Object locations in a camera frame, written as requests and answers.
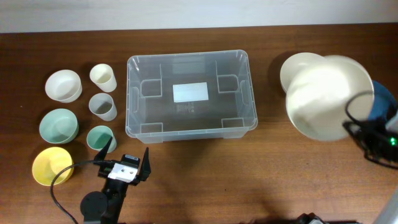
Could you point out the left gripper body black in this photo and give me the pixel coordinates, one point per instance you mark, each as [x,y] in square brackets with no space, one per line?
[104,170]

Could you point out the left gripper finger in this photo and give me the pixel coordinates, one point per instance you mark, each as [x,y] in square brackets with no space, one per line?
[103,152]
[145,169]

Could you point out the dark blue plate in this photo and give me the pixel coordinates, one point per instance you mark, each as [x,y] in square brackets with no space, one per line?
[385,105]

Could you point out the yellow bowl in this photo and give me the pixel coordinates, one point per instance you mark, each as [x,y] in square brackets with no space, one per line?
[49,163]

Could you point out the cream plate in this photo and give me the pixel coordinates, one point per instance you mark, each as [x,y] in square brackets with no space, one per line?
[296,63]
[316,98]

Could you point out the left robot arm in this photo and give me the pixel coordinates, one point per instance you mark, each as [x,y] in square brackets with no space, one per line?
[105,206]

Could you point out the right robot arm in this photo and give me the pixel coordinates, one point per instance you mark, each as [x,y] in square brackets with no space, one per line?
[389,212]

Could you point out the clear plastic storage container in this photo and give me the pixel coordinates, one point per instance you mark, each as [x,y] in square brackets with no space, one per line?
[153,117]

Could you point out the white label in container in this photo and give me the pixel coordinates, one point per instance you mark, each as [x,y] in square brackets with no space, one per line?
[190,92]

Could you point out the mint green cup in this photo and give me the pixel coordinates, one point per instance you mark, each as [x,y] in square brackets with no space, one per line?
[99,136]

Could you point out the grey translucent cup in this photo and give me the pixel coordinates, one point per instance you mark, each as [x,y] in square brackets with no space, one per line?
[102,105]

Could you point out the mint green bowl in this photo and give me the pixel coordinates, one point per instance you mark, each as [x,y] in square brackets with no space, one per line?
[59,126]

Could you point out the white small bowl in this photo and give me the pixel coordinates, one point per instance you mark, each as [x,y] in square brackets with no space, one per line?
[64,86]

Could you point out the cream white cup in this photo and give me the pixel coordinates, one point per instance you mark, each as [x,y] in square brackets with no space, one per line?
[103,77]

